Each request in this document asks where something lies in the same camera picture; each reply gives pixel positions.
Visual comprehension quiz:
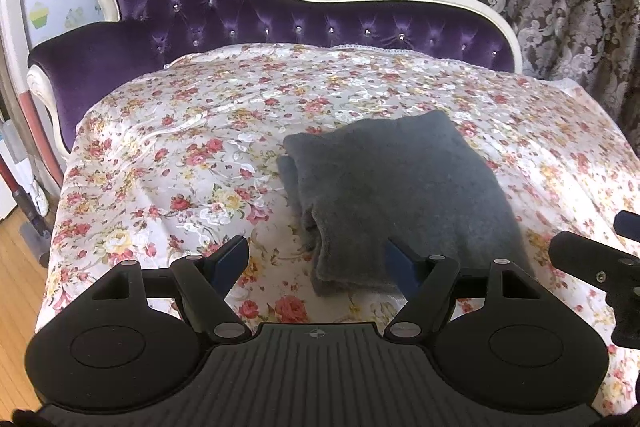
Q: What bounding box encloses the red stick vacuum cleaner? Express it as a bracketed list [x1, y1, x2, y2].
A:
[0, 158, 51, 268]

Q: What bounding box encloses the floral bed cover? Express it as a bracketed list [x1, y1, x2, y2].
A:
[25, 44, 639, 426]

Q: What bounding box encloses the grey argyle knit sweater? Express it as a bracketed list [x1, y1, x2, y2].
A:
[277, 110, 533, 296]

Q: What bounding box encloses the purple tufted chaise sofa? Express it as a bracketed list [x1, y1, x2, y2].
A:
[27, 0, 523, 156]

